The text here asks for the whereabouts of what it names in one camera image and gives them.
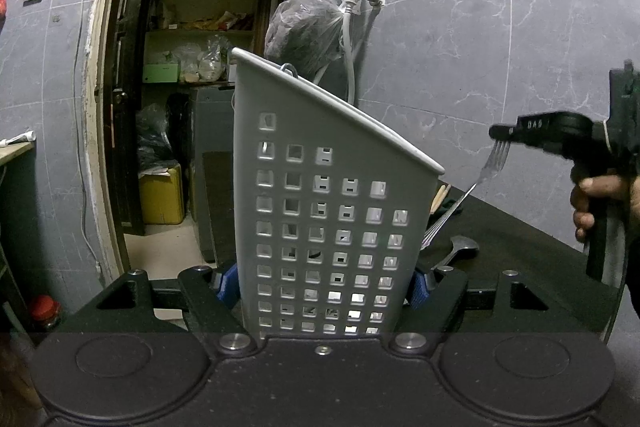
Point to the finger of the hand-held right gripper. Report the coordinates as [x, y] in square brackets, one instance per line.
[530, 127]

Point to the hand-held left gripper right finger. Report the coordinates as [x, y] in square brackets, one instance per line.
[419, 294]

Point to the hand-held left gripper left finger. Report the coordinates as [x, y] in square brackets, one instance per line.
[227, 287]

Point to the metal fork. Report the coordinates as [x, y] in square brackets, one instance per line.
[487, 170]

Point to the metal spoon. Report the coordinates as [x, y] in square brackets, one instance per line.
[462, 246]

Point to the wooden chopstick purple band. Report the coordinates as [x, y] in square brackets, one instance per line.
[439, 196]

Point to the plain wooden chopstick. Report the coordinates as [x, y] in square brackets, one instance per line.
[446, 191]

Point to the white perforated utensil basket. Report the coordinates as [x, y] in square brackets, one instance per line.
[280, 107]

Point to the person's right hand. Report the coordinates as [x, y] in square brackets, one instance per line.
[587, 187]

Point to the yellow plastic canister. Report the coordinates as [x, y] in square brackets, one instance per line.
[160, 197]

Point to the dark wooden door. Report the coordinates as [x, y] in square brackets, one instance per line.
[125, 157]

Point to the grey cabinet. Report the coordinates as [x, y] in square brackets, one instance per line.
[210, 122]

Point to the black plastic bag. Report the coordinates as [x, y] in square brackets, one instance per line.
[152, 137]

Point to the red-capped dark bottle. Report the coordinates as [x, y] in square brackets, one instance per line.
[45, 309]

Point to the green box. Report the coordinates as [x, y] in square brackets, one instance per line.
[161, 73]

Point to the clear bag with dark contents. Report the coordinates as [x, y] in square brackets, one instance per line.
[300, 32]

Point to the wooden countertop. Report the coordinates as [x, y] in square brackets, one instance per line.
[15, 153]

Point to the pale wooden door frame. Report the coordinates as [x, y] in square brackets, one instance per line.
[100, 57]

